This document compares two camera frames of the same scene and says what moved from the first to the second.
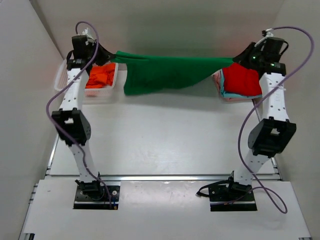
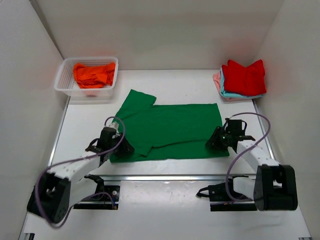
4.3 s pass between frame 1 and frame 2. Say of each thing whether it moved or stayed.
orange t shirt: stayed
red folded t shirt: stayed
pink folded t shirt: stayed
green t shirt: moved
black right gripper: moved
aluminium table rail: stayed
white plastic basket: stayed
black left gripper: moved
